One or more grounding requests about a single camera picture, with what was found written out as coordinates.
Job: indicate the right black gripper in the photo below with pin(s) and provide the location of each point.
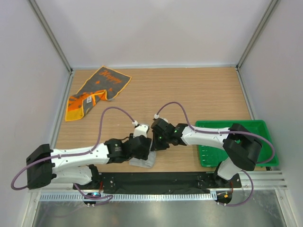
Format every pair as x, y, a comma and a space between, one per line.
157, 146

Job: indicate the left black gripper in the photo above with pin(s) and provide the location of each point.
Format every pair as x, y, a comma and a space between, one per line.
143, 155

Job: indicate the grey panda towel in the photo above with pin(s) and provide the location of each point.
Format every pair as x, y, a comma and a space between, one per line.
149, 163

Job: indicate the grey orange happy towel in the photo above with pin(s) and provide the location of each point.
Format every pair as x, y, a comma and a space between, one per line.
104, 85

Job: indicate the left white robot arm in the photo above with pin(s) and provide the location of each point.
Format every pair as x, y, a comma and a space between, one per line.
77, 165

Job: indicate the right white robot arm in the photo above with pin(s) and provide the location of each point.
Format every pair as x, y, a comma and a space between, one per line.
242, 149

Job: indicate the green plastic tray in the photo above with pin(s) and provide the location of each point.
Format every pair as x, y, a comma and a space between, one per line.
211, 157

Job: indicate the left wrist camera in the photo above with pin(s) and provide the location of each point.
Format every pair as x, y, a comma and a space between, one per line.
141, 130

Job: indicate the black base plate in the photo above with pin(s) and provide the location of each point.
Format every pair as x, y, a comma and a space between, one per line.
158, 183

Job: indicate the slotted cable duct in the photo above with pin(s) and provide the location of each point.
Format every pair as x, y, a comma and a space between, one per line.
75, 196

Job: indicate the front aluminium rail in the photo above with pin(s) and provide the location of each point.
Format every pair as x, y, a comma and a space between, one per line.
262, 180

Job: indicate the right aluminium frame post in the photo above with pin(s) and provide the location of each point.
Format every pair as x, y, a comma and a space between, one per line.
258, 31

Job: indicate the aluminium frame post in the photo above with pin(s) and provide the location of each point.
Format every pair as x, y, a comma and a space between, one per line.
258, 31
49, 33

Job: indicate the left aluminium frame post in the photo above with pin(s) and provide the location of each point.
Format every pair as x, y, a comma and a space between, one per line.
49, 33

